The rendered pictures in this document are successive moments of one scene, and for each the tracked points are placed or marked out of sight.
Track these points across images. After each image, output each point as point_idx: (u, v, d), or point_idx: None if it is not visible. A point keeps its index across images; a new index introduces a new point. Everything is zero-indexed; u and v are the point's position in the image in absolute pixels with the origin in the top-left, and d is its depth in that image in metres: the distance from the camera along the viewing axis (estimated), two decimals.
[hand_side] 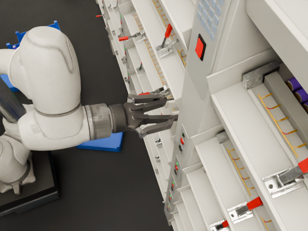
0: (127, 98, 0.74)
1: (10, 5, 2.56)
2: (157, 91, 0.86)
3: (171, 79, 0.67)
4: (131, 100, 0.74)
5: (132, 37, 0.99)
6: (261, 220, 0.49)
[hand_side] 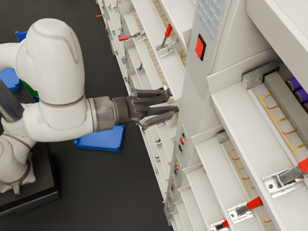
0: (130, 92, 0.76)
1: (10, 5, 2.56)
2: None
3: (171, 79, 0.67)
4: (134, 94, 0.75)
5: (132, 37, 0.99)
6: (261, 220, 0.49)
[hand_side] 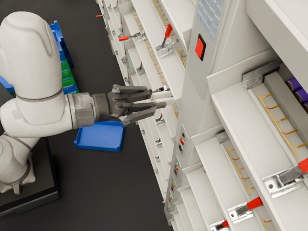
0: (112, 88, 0.75)
1: (10, 5, 2.56)
2: None
3: (171, 79, 0.67)
4: (116, 90, 0.75)
5: (132, 37, 0.99)
6: (261, 220, 0.49)
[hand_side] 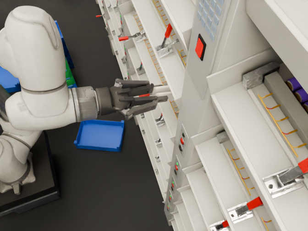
0: (115, 83, 0.77)
1: (10, 5, 2.56)
2: None
3: (171, 79, 0.67)
4: (118, 85, 0.76)
5: (132, 37, 0.99)
6: (261, 220, 0.49)
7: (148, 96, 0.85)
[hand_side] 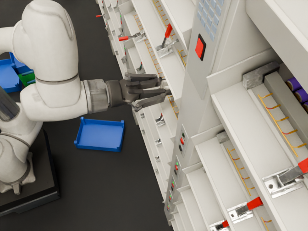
0: (124, 76, 0.79)
1: (10, 5, 2.56)
2: None
3: (171, 79, 0.67)
4: (128, 78, 0.78)
5: (132, 37, 0.99)
6: (261, 220, 0.49)
7: None
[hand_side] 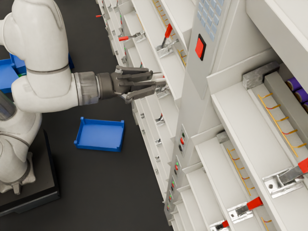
0: (125, 100, 0.74)
1: (10, 5, 2.56)
2: (162, 89, 0.85)
3: (171, 79, 0.67)
4: None
5: (132, 37, 0.99)
6: (261, 220, 0.49)
7: None
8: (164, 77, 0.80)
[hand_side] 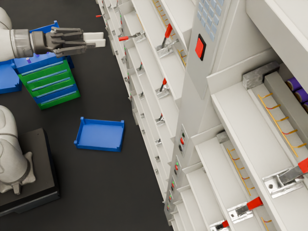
0: (55, 54, 0.87)
1: (10, 5, 2.56)
2: (162, 89, 0.85)
3: (171, 79, 0.67)
4: (57, 52, 0.88)
5: (132, 37, 0.99)
6: (261, 220, 0.49)
7: (164, 84, 0.83)
8: None
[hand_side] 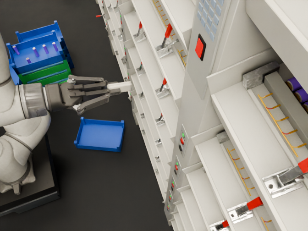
0: (77, 111, 0.71)
1: (10, 5, 2.56)
2: (162, 89, 0.85)
3: (171, 79, 0.67)
4: (78, 108, 0.72)
5: (139, 31, 0.97)
6: (261, 220, 0.49)
7: (164, 84, 0.83)
8: None
